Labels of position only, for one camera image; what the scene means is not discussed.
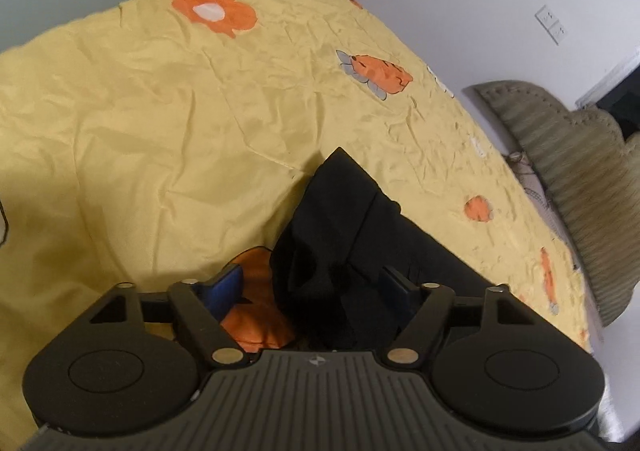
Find olive padded headboard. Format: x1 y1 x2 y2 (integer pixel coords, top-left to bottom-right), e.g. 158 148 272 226
462 80 640 328

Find yellow carrot print blanket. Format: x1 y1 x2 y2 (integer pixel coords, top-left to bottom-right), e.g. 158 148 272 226
0 0 597 434

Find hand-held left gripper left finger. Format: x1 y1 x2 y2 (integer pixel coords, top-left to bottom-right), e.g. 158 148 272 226
87 265 251 367

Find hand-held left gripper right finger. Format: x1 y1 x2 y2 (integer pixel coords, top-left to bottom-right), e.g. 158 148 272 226
382 267 531 366

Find grey patterned pillow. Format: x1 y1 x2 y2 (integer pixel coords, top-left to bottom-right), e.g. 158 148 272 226
507 148 583 274

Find black pants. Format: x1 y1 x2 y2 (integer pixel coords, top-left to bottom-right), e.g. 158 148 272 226
270 147 493 353

